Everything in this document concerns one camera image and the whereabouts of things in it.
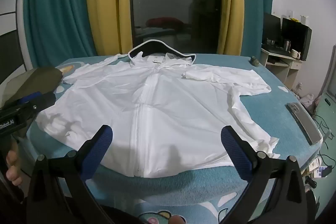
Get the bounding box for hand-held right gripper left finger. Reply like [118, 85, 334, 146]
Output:
[26, 124, 116, 224]

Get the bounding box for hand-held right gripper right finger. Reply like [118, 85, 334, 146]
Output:
[221, 125, 308, 224]

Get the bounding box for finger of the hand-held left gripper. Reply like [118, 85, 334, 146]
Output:
[18, 92, 43, 105]
[33, 92, 56, 112]

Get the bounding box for white zip jacket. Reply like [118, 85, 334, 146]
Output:
[35, 40, 281, 178]

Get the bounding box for person's left hand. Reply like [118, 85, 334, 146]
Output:
[5, 149, 24, 187]

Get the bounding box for olive green garment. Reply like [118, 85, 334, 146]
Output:
[5, 67, 63, 107]

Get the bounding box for blue dinosaur printed blanket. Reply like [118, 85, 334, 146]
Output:
[26, 52, 325, 224]

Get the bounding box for white power strip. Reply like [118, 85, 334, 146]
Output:
[307, 158, 329, 178]

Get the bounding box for pink cloth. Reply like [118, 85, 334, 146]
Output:
[299, 93, 320, 112]

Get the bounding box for wide teal curtain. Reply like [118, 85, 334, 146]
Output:
[23, 0, 98, 69]

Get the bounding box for white computer desk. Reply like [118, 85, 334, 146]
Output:
[261, 46, 305, 83]

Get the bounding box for wide yellow curtain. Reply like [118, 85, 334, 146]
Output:
[85, 0, 136, 56]

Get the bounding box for black computer monitor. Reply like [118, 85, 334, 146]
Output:
[263, 13, 282, 44]

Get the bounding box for black monitor on desk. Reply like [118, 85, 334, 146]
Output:
[281, 17, 313, 62]

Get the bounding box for narrow yellow curtain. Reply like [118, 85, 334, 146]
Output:
[217, 0, 244, 56]

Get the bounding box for narrow teal curtain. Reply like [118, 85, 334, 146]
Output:
[238, 0, 274, 57]

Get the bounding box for black floor cables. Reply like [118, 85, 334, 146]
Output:
[312, 113, 334, 151]

